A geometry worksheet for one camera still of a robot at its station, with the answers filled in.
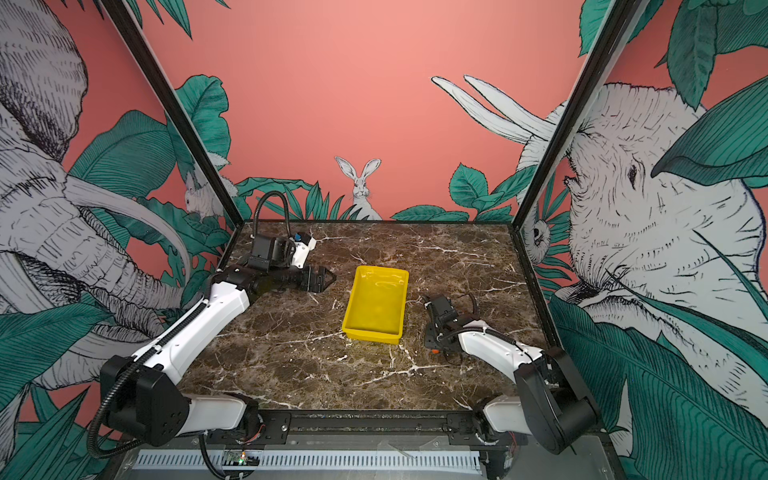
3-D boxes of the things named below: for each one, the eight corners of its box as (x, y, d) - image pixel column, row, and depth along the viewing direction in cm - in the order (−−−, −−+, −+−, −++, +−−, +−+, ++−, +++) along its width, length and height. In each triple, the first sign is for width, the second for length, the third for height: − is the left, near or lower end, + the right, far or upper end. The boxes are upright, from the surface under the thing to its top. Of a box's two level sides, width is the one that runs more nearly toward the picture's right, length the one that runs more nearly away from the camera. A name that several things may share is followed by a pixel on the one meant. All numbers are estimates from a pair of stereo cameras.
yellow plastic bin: (342, 338, 92) (339, 328, 86) (357, 276, 107) (356, 264, 101) (402, 346, 90) (402, 336, 85) (409, 281, 106) (410, 269, 100)
